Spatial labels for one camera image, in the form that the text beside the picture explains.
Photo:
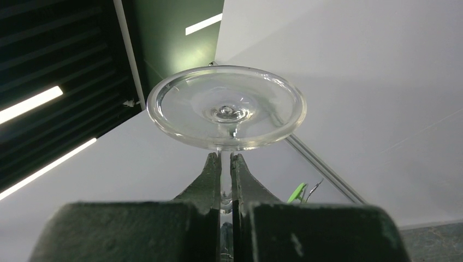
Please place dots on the chrome wine glass rack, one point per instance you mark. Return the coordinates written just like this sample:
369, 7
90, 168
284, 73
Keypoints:
307, 193

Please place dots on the clear wine glass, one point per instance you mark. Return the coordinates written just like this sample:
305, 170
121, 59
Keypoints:
228, 109

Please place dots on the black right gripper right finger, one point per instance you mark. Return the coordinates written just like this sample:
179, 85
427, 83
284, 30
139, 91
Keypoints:
267, 229

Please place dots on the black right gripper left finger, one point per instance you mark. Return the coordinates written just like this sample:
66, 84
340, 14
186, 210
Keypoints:
183, 229

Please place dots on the green wine glass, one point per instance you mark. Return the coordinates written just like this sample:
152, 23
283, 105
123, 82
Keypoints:
298, 194

